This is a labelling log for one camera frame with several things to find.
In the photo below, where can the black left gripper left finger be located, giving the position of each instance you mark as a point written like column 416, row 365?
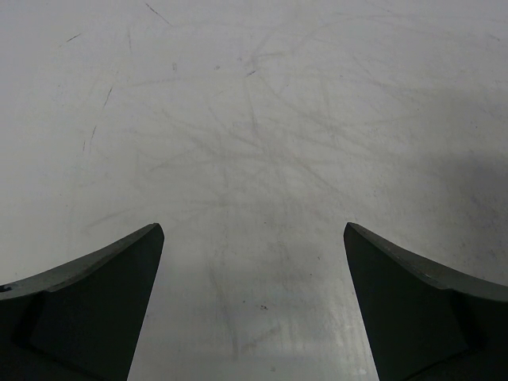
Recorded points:
column 82, row 319

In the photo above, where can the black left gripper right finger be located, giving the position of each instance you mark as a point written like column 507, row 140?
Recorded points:
column 424, row 320

